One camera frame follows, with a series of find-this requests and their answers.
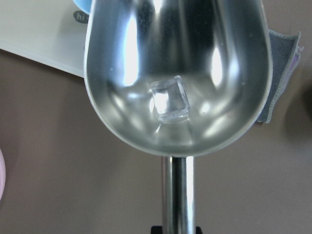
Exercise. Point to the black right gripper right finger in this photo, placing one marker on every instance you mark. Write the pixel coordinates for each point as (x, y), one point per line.
(198, 229)

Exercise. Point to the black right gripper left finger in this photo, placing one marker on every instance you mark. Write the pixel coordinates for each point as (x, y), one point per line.
(157, 229)

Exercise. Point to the clear ice cube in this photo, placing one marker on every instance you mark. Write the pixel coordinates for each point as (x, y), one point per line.
(170, 99)

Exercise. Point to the pink bowl of ice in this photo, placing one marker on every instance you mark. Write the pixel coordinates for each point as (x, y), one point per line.
(2, 174)

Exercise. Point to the steel ice scoop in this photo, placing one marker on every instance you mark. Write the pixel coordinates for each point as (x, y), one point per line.
(222, 51)

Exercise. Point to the light blue cup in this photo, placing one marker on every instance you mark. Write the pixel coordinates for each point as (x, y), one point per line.
(83, 5)

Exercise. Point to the beige serving tray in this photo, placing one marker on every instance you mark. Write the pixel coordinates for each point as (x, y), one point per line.
(51, 32)

